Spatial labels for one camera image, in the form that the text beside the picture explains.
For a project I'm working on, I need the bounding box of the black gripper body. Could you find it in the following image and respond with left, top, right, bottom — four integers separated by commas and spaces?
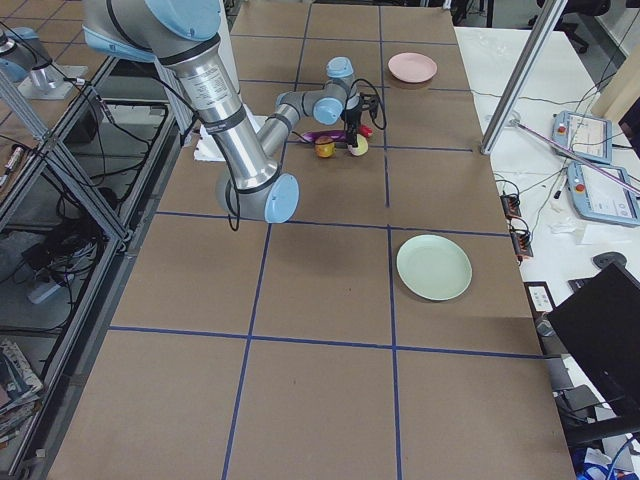
343, 92, 363, 131

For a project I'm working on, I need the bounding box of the red chili pepper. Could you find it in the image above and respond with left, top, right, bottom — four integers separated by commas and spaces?
358, 125, 373, 138

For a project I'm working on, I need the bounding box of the purple eggplant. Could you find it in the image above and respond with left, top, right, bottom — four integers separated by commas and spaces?
301, 130, 346, 143

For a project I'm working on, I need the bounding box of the pale green pink peach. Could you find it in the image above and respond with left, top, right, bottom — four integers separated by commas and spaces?
347, 134, 369, 157

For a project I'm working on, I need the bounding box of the red green pomegranate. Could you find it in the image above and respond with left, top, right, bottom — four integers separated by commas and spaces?
314, 136, 335, 159

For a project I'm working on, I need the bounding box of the second robot base grey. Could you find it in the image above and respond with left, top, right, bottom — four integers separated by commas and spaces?
1, 27, 72, 100

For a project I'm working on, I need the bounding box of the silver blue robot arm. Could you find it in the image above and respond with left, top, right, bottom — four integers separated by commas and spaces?
83, 1, 364, 223

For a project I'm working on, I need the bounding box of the pink plate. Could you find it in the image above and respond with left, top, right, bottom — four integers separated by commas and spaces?
387, 52, 438, 84

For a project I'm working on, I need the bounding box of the light green plate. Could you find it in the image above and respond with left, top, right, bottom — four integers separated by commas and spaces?
396, 235, 473, 301

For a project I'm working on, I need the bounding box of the teach pendant upper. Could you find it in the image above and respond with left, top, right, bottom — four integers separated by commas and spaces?
552, 110, 613, 165

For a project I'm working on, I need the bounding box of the teach pendant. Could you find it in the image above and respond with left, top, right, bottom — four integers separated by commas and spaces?
567, 161, 639, 227
552, 110, 613, 165

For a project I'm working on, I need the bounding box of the teach pendant lower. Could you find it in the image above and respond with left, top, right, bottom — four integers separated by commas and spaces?
567, 161, 639, 227

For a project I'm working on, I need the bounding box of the black monitor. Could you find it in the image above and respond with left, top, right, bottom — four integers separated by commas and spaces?
547, 263, 639, 416

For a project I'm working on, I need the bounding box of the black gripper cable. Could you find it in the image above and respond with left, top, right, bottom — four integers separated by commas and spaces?
352, 78, 388, 132

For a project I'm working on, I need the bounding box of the aluminium frame post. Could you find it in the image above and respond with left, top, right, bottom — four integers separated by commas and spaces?
480, 0, 567, 155

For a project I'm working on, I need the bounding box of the aluminium frame rail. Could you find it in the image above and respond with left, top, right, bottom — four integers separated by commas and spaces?
1, 73, 131, 244

